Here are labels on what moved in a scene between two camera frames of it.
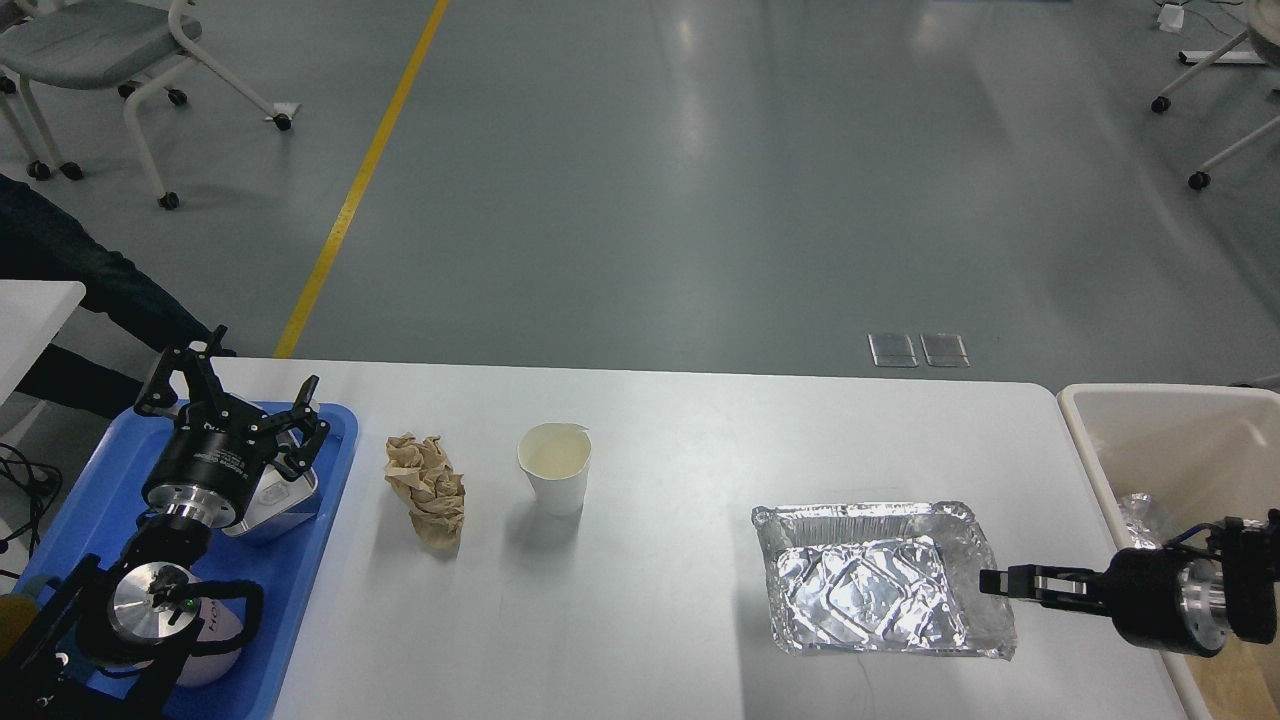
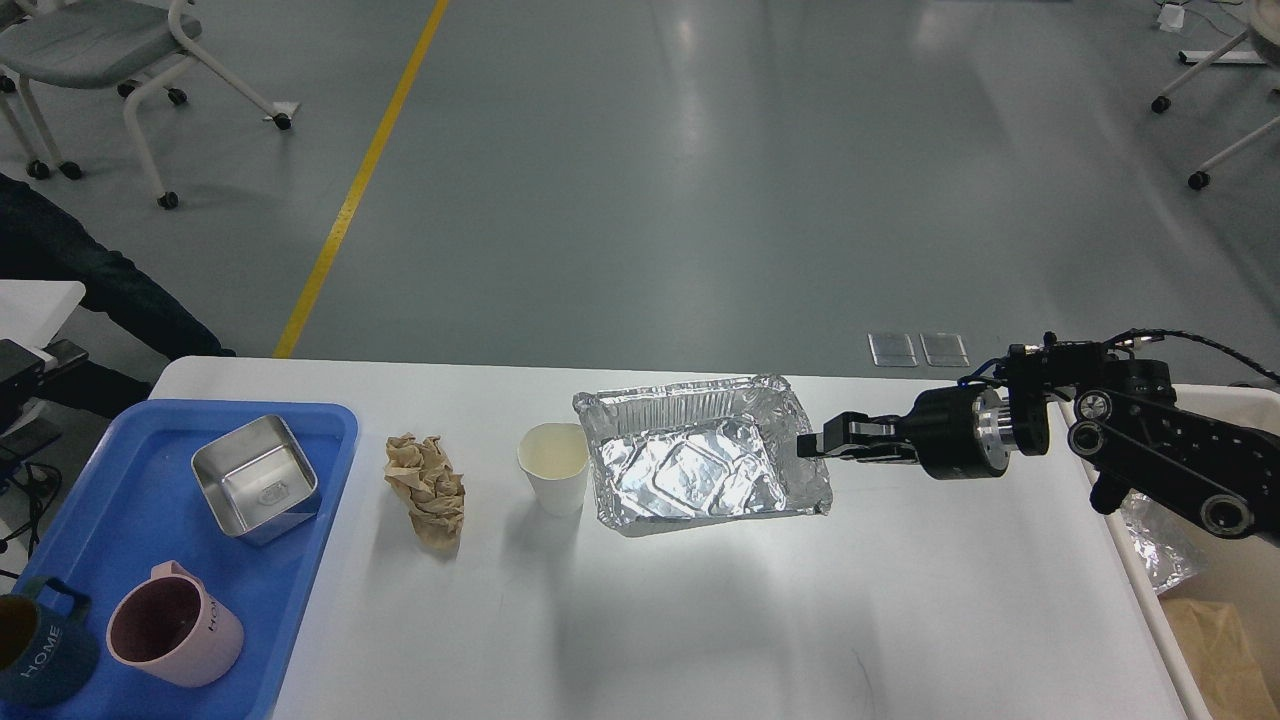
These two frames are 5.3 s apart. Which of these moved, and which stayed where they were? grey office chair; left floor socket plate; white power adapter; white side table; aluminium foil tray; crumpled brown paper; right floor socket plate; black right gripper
Moved: aluminium foil tray; black right gripper
Stayed: white side table; white power adapter; right floor socket plate; left floor socket plate; grey office chair; crumpled brown paper
